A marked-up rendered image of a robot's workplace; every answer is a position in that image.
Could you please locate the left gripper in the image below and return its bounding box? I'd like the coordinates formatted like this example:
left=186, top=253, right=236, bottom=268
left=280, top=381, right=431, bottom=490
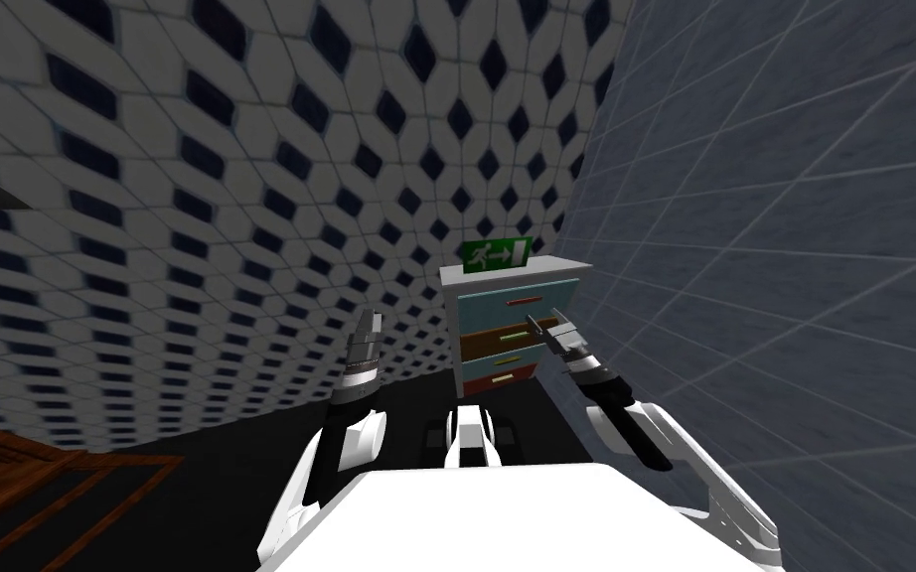
left=346, top=310, right=385, bottom=373

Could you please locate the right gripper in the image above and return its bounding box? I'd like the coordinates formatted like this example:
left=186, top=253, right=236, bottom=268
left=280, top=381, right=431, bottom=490
left=526, top=307, right=590, bottom=366

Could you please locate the white chest of drawers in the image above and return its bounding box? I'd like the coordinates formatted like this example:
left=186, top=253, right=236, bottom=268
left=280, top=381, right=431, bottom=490
left=438, top=255, right=595, bottom=400

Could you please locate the brown drawer front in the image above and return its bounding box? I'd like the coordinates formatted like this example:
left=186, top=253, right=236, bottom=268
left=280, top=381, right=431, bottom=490
left=458, top=316, right=564, bottom=364

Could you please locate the green exit sign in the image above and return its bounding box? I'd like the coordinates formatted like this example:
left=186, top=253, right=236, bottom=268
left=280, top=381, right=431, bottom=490
left=461, top=235, right=535, bottom=276

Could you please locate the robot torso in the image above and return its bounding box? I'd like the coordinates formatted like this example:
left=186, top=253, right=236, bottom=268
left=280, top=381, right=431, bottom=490
left=265, top=403, right=771, bottom=572

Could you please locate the brown wooden furniture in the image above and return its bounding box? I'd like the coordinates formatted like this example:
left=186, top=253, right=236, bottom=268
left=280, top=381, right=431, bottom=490
left=0, top=422, right=187, bottom=572

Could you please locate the blue drawer front red handle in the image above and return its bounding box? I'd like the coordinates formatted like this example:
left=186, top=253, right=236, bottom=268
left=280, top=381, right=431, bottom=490
left=457, top=277, right=583, bottom=336

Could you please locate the blue drawer front yellow handle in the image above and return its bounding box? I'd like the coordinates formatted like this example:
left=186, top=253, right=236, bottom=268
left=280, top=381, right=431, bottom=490
left=461, top=346, right=548, bottom=385

